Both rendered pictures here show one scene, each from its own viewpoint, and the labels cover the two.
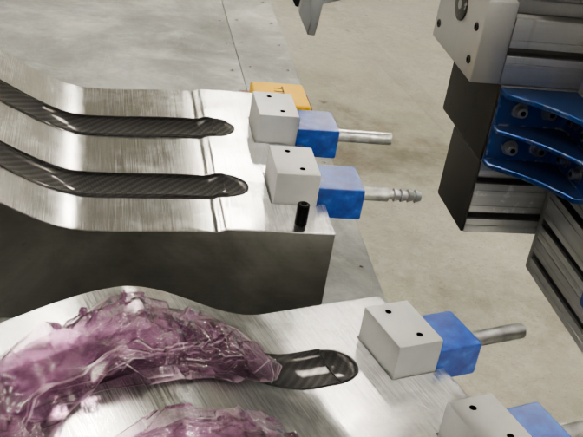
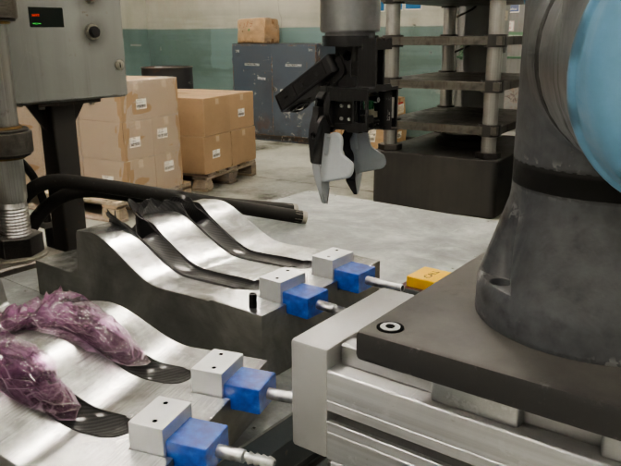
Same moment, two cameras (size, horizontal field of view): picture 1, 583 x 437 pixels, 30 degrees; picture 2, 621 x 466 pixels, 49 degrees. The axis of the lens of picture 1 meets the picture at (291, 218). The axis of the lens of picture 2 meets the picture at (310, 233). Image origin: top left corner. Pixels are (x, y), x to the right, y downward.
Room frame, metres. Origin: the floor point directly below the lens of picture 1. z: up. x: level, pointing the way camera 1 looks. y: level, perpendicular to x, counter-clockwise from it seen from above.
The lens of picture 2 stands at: (0.31, -0.67, 1.21)
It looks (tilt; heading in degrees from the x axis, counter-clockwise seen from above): 16 degrees down; 52
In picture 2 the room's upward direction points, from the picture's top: straight up
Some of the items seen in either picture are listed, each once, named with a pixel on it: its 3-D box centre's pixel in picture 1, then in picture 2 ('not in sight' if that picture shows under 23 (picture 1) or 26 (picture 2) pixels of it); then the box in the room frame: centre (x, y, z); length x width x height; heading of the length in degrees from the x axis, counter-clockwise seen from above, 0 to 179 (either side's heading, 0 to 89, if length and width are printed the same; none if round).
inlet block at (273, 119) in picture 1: (322, 133); (360, 278); (0.91, -0.01, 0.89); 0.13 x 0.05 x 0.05; 104
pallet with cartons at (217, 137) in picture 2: not in sight; (173, 135); (3.06, 4.79, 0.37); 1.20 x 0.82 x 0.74; 117
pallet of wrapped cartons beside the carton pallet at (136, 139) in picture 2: not in sight; (91, 141); (2.16, 4.32, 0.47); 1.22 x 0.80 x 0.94; 113
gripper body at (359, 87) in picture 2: not in sight; (354, 84); (0.91, 0.00, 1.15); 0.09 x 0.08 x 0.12; 104
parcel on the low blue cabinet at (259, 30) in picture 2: not in sight; (258, 30); (5.01, 6.31, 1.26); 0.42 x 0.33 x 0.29; 109
